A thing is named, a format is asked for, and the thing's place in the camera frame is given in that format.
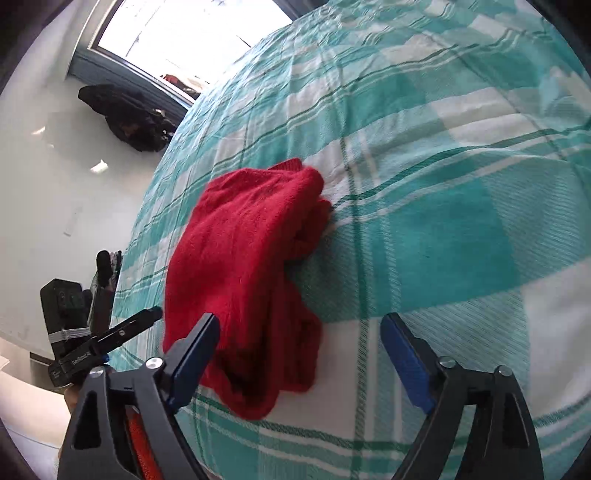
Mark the teal plaid bed sheet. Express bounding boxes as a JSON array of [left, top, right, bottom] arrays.
[[111, 0, 591, 480]]

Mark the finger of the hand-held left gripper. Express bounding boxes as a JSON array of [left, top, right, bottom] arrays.
[[89, 306, 164, 359]]

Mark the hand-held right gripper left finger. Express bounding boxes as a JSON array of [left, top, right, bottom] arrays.
[[56, 312, 221, 480]]

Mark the black bag on floor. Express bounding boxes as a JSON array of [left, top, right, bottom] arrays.
[[78, 83, 183, 153]]

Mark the window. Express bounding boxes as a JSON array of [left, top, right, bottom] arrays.
[[69, 0, 296, 109]]

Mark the dark patterned cloth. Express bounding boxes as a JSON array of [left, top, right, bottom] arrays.
[[90, 249, 124, 335]]

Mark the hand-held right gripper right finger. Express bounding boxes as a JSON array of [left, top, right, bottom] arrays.
[[379, 312, 546, 480]]

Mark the white furniture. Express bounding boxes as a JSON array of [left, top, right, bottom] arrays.
[[0, 342, 77, 467]]

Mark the red sweater with white bear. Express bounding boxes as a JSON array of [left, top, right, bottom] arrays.
[[163, 158, 333, 422]]

